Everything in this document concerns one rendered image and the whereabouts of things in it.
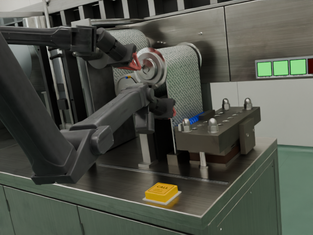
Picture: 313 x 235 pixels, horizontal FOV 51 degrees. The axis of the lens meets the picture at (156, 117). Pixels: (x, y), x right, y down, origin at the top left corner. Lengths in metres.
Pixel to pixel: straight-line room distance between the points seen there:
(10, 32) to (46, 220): 0.78
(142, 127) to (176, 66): 0.31
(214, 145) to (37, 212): 0.79
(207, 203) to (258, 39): 0.68
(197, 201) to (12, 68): 0.63
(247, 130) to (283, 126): 2.67
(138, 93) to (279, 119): 3.06
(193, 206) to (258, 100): 3.04
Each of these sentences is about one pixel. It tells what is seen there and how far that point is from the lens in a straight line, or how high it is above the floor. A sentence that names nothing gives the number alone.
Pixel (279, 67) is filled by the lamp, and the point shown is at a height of 1.19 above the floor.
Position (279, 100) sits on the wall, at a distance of 3.81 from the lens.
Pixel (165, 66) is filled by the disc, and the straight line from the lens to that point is 1.14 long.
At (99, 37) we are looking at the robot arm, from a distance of 1.02.
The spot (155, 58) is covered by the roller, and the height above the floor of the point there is 1.28.
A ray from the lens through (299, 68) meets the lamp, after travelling 1.29.
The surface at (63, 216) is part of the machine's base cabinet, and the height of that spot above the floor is 0.75.
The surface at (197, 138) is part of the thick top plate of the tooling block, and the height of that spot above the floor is 1.02.
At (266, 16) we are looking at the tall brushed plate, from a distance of 1.32.
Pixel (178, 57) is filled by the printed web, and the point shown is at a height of 1.27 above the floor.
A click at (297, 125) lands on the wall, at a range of 3.83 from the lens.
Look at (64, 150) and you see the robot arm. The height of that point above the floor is 1.18.
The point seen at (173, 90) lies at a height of 1.16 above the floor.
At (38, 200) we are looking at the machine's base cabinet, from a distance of 1.43.
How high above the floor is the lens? 1.33
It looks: 13 degrees down
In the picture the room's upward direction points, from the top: 8 degrees counter-clockwise
